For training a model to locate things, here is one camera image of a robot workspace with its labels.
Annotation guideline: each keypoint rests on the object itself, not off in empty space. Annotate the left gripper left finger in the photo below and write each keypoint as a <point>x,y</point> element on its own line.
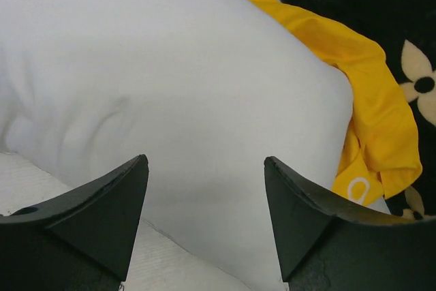
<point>80,240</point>

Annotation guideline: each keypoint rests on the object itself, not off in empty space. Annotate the black floral plush pillow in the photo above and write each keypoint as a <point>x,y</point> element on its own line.
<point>405,29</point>

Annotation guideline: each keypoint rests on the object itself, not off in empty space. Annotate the yellow printed pillowcase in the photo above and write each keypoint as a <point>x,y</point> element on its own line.
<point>380,157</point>

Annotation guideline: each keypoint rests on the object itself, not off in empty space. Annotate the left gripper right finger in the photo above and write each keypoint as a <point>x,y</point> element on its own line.
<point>325,242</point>

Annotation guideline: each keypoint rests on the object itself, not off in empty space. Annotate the white pillow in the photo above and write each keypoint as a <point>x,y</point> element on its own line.
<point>206,89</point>

